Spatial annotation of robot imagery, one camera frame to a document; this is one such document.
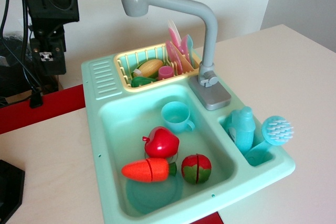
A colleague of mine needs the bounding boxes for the black object at left edge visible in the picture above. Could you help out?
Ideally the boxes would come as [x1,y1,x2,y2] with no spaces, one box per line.
[1,160,25,223]

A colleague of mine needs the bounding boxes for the black cable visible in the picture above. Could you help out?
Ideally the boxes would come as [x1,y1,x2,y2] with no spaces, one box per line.
[0,0,44,109]

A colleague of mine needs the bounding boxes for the red toy apple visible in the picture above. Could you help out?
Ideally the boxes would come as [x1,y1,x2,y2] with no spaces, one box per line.
[142,126,180,158]

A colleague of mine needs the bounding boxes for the red toy tomato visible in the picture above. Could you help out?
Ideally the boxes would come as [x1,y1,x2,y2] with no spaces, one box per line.
[181,154,212,185]

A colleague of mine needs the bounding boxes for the grey toy faucet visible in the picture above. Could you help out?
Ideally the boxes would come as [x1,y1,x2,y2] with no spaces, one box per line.
[121,0,231,111]

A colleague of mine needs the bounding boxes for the toy corn cob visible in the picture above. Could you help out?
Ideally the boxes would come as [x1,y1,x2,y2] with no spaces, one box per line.
[131,59,163,79]

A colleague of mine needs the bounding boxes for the orange toy carrot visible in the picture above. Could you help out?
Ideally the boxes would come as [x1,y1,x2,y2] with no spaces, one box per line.
[121,158,177,183]

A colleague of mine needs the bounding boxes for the blue toy soap bottle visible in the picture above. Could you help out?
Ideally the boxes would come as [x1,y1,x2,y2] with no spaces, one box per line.
[224,106,256,155]

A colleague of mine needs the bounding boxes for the blue toy scrub brush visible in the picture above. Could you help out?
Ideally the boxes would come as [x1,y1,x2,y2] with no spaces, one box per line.
[245,115,293,166]

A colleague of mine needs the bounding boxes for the green toy vegetable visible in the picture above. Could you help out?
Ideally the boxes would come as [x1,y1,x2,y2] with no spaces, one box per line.
[131,76,157,88]

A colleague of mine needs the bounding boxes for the pink toy cup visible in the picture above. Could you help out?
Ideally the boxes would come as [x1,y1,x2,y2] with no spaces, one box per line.
[158,66,174,80]

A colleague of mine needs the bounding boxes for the white toy plate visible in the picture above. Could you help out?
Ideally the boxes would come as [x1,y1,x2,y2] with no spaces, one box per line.
[168,19,182,47]

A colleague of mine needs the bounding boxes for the teal upright toy plate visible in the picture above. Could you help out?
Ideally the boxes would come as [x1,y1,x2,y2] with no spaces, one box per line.
[180,35,194,68]

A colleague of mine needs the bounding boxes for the light blue toy cup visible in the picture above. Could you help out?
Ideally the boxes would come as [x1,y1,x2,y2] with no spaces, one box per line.
[161,101,195,133]

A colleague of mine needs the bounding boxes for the mint green toy sink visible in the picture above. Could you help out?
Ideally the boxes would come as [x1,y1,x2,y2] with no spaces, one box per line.
[82,54,295,223]

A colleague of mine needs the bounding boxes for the yellow dish rack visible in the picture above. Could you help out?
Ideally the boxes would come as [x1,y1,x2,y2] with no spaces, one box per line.
[113,43,201,92]

